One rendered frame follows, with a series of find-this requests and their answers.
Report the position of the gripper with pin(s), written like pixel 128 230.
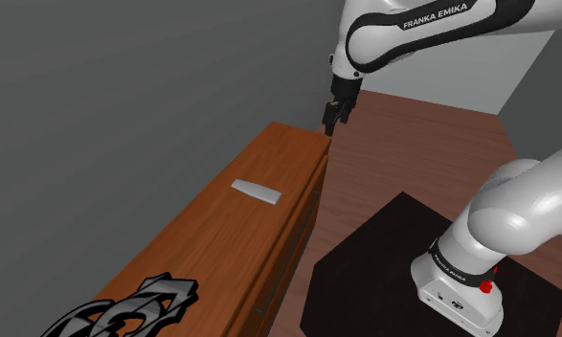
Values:
pixel 344 88

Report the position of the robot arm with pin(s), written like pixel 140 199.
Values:
pixel 518 210

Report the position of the flat grey remote control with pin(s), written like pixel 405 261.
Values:
pixel 256 191

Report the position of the brown wooden chest of drawers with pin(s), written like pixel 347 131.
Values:
pixel 243 233

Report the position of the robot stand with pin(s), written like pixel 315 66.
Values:
pixel 369 275

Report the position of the black and grey sculpture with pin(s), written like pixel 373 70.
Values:
pixel 136 310

